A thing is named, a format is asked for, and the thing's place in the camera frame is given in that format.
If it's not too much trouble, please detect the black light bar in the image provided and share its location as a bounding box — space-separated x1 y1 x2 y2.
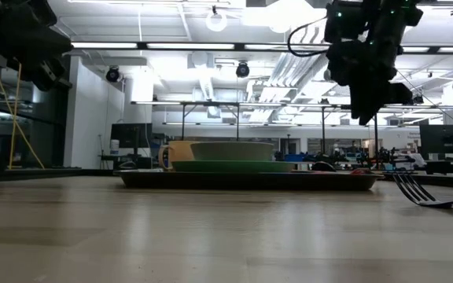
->
71 41 453 55

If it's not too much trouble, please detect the brown plastic tray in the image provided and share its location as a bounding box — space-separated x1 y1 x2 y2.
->
112 168 385 193

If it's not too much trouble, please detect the round white lamp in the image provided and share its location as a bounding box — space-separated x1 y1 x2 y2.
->
204 6 228 33

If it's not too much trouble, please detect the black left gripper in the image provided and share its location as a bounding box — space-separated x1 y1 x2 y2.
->
0 0 74 62

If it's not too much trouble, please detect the black round spotlight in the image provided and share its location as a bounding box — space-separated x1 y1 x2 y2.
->
105 65 122 83
235 61 251 79

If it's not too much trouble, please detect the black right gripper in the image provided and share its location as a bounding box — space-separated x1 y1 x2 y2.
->
326 41 403 126

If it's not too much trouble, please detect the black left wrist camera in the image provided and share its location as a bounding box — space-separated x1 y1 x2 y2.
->
29 58 67 93

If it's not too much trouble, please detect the fork with teal handle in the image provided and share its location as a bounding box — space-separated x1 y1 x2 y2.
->
391 169 453 209

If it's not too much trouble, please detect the green plate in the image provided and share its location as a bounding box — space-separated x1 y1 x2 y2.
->
171 160 296 173

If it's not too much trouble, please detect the black metal rig frame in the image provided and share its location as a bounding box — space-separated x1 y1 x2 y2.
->
131 101 282 142
300 104 444 158

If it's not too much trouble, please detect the thin yellow cable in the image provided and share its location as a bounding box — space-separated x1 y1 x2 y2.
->
0 53 46 170
8 62 23 170

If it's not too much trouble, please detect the white bowl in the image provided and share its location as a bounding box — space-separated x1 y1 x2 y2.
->
190 141 274 161

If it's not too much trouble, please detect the black computer monitor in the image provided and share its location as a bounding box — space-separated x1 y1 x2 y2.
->
110 123 153 149
418 124 453 155

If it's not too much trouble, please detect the pale orange plastic mug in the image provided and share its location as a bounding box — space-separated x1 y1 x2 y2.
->
157 140 200 172

